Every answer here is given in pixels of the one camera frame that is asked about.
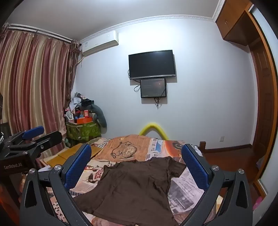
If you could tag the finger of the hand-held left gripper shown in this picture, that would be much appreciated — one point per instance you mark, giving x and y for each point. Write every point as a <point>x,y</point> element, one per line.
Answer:
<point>32,132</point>
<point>50,139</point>

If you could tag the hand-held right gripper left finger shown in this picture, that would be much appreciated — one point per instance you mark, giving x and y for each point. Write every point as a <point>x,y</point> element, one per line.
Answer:
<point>79,165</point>

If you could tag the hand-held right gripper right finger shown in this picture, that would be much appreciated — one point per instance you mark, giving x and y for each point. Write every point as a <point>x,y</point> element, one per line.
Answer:
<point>194,167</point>

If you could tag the brown t-shirt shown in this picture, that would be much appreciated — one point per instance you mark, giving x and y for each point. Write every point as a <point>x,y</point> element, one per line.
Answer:
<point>130,184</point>

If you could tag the pile of clothes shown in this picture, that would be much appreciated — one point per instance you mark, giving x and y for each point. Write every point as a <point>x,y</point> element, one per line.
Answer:
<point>75,102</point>

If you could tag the green patterned bag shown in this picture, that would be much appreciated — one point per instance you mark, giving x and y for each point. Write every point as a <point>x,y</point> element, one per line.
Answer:
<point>82,130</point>

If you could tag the orange box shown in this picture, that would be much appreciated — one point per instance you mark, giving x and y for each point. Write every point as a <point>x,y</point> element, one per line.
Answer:
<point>84,120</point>

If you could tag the small red box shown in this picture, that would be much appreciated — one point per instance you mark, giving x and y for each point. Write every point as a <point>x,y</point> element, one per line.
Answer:
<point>86,113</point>

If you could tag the striped pink beige curtain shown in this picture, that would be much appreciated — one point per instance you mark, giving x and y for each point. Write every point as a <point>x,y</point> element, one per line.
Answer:
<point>32,87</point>

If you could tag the printed blanket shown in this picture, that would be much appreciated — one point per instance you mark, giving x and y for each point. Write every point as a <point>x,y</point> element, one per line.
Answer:
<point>130,147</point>

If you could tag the yellow foam tube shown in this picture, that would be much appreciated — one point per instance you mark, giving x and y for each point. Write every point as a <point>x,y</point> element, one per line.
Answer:
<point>152,126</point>

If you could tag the pink cloth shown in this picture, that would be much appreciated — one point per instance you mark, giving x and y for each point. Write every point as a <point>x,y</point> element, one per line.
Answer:
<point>258,203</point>

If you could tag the wooden door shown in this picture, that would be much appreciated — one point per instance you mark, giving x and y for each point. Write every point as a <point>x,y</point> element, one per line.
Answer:
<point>261,97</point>

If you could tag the wooden overhead cabinet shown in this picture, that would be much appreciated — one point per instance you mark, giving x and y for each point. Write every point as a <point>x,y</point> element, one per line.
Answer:
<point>228,19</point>

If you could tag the wooden bed post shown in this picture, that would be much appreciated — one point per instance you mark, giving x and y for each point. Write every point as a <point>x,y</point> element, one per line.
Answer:
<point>202,145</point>

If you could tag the white wall socket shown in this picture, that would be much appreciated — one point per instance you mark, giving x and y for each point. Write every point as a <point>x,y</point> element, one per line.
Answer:
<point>222,139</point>

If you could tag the small black wall monitor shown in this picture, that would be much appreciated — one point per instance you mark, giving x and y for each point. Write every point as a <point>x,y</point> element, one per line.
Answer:
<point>153,88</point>

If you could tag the white curtain rail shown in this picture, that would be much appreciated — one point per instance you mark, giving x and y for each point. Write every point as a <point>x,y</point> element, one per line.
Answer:
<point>39,32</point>

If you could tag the white wall air conditioner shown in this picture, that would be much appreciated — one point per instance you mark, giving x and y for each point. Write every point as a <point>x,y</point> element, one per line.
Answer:
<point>97,43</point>

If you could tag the black wall television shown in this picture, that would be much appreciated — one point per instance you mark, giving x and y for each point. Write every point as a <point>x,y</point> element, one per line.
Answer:
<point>152,64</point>

